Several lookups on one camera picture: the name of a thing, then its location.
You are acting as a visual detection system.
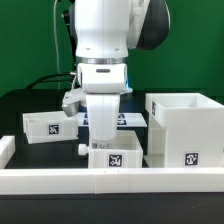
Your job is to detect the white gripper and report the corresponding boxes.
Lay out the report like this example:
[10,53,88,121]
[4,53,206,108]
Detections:
[77,63,127,144]

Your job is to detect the white front drawer tray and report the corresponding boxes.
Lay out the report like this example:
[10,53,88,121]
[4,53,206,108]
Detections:
[78,130,143,168]

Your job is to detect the white drawer tray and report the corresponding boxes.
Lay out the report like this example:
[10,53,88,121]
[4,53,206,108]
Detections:
[22,111,88,144]
[78,130,143,168]

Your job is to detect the white drawer cabinet box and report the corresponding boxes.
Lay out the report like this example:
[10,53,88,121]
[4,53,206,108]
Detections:
[144,93,224,168]

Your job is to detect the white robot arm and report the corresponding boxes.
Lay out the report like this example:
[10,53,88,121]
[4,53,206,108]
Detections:
[69,0,170,144]

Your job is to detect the white rear drawer tray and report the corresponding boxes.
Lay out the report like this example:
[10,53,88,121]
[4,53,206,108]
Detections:
[22,111,88,144]

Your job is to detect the white fiducial marker sheet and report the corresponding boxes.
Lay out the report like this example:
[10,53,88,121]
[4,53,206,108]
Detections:
[76,112,147,128]

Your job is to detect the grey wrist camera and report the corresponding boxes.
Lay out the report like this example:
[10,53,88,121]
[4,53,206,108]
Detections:
[62,88,87,117]

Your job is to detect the black cable bundle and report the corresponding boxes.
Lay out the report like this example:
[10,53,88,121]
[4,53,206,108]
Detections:
[25,70,78,90]

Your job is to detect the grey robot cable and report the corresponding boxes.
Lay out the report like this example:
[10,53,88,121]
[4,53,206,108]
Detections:
[52,0,62,90]

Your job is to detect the white U-shaped fence wall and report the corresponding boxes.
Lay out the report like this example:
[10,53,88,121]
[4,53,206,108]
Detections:
[0,136,224,195]

